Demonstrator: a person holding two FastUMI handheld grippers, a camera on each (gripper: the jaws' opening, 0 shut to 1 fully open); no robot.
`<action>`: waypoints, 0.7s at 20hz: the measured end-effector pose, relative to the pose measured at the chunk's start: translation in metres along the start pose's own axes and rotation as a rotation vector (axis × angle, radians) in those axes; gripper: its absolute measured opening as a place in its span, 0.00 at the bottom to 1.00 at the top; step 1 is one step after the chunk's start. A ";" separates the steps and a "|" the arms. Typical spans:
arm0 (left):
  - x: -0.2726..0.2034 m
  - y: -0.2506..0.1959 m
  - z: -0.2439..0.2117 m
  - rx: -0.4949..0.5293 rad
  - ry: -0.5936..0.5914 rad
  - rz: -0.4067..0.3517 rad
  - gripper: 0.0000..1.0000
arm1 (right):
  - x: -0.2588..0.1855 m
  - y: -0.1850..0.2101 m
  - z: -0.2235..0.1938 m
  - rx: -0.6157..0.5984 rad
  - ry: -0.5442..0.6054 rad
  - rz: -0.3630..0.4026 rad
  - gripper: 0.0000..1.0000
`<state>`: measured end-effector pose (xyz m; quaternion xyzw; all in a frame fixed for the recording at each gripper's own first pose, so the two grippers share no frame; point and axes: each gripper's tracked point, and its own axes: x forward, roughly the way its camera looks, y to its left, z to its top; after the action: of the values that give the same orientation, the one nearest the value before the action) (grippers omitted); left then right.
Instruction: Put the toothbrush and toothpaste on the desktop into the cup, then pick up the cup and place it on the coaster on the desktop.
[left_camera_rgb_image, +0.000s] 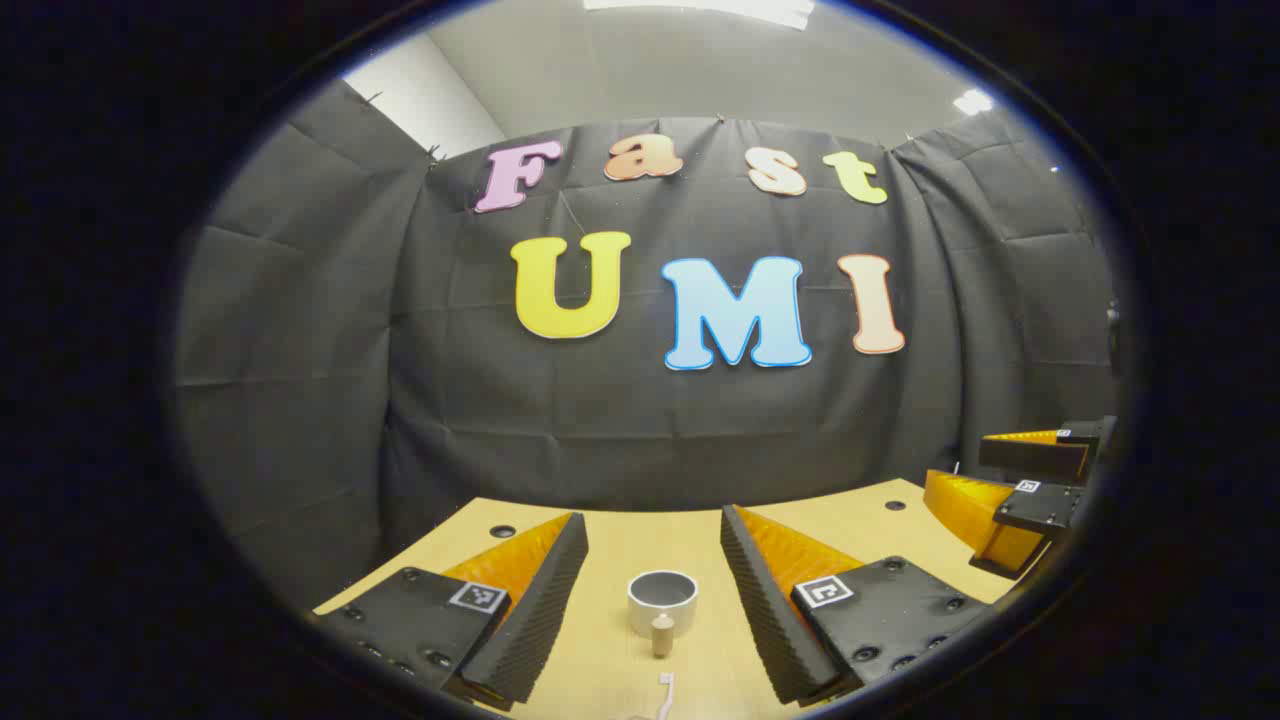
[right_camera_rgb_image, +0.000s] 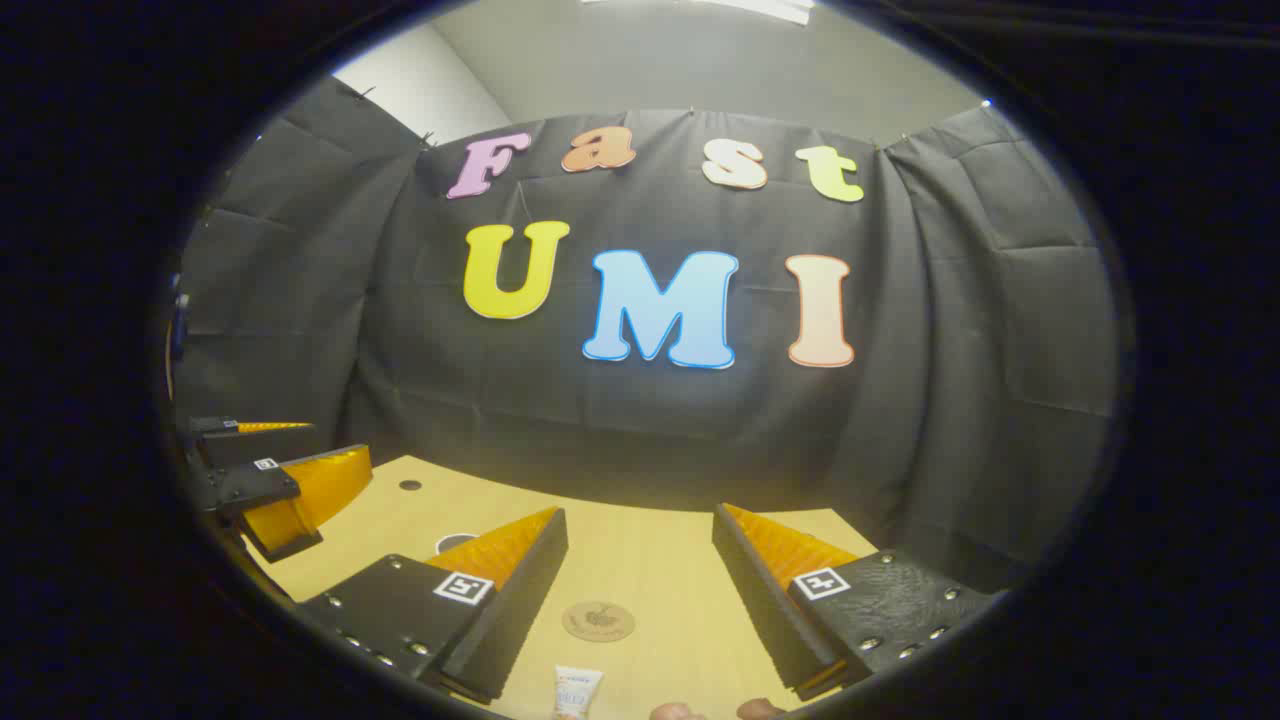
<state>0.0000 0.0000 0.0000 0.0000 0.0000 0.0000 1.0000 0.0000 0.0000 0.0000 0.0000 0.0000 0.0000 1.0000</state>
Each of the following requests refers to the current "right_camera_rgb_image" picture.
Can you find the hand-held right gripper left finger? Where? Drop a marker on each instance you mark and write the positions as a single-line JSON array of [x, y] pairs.
[[520, 610]]

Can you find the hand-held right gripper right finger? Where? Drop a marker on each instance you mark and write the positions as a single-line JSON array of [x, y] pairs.
[[760, 600]]

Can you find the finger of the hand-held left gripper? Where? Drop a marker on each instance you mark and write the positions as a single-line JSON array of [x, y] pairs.
[[240, 487], [250, 447]]

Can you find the round cork coaster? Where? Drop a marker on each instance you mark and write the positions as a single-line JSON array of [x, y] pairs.
[[598, 622]]

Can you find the white toothpaste tube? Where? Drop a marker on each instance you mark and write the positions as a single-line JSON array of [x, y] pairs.
[[578, 692]]

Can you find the wooden desktop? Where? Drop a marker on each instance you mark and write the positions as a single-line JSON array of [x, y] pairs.
[[650, 560]]

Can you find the black backdrop cloth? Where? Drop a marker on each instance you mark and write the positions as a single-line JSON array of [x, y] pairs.
[[600, 430]]

